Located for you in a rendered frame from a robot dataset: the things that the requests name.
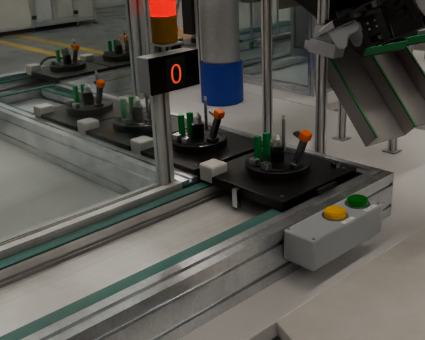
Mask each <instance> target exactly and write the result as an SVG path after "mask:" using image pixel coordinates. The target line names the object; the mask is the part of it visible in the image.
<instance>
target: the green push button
mask: <svg viewBox="0 0 425 340"><path fill-rule="evenodd" d="M347 204H348V205H350V206H352V207H365V206H367V205H368V198H367V197H365V196H363V195H360V194H353V195H350V196H348V197H347Z"/></svg>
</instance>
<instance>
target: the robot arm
mask: <svg viewBox="0 0 425 340"><path fill-rule="evenodd" d="M359 24H360V25H359ZM422 28H425V0H373V1H371V2H369V3H366V4H363V5H361V6H359V7H358V8H357V9H355V10H353V11H350V12H348V13H346V14H344V15H342V16H340V17H338V18H336V19H334V20H333V21H331V22H329V23H328V24H326V25H324V26H323V27H322V28H321V29H320V30H319V31H318V33H317V34H316V35H317V37H319V36H322V35H323V34H326V33H328V34H329V36H330V37H331V39H332V40H333V42H334V43H335V45H336V47H337V48H338V49H344V48H346V47H347V44H348V38H349V39H350V41H351V42H352V44H353V45H354V46H355V47H359V46H360V45H361V44H362V37H363V36H364V37H363V39H364V42H365V45H366V48H370V47H373V46H374V45H375V46H379V45H382V46H384V45H387V44H389V43H391V42H394V41H396V40H399V39H401V38H404V37H405V35H406V34H409V33H411V32H414V31H416V30H419V29H422ZM370 40H371V41H372V44H371V41H370ZM373 43H374V44H373Z"/></svg>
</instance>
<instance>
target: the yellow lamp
mask: <svg viewBox="0 0 425 340"><path fill-rule="evenodd" d="M150 25H151V34H152V43H154V44H171V43H176V42H177V41H178V36H177V16H176V15H175V16H169V17H150Z"/></svg>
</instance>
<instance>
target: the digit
mask: <svg viewBox="0 0 425 340"><path fill-rule="evenodd" d="M165 68H166V78H167V90H168V89H172V88H177V87H180V86H185V85H186V70H185V58H184V55H180V56H176V57H170V58H166V59H165Z"/></svg>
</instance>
